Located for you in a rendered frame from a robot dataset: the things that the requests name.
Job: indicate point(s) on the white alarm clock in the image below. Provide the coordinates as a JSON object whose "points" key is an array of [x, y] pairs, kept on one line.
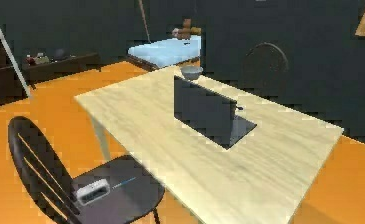
{"points": [[92, 192]]}

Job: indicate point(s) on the red round object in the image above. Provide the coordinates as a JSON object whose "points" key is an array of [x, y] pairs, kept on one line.
{"points": [[30, 61]]}

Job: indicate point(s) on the dark shelf with white frame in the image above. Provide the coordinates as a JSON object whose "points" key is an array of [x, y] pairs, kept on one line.
{"points": [[5, 63]]}

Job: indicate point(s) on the dark low side table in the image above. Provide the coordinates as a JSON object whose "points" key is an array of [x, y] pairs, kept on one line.
{"points": [[61, 65]]}

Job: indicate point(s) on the black chair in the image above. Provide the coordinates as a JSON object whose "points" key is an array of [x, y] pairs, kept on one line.
{"points": [[56, 186]]}

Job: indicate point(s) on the black laptop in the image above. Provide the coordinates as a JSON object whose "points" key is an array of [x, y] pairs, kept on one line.
{"points": [[203, 111]]}

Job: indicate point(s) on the dark round ball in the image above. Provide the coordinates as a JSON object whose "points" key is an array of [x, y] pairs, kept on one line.
{"points": [[59, 53]]}

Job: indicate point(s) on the small black pen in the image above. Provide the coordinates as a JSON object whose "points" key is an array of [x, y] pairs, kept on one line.
{"points": [[239, 107]]}

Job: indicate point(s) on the blue pen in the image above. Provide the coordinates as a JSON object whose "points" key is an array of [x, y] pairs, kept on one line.
{"points": [[124, 183]]}

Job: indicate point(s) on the brown teddy bear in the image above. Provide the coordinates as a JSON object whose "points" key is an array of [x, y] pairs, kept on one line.
{"points": [[186, 30]]}

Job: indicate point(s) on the pale wooden table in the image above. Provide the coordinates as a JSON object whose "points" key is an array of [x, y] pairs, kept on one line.
{"points": [[196, 160]]}

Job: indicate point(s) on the grey bowl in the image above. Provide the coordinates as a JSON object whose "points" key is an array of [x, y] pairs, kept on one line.
{"points": [[191, 71]]}

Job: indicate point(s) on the bed with blue sheet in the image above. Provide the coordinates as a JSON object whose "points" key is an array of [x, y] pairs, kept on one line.
{"points": [[168, 50]]}

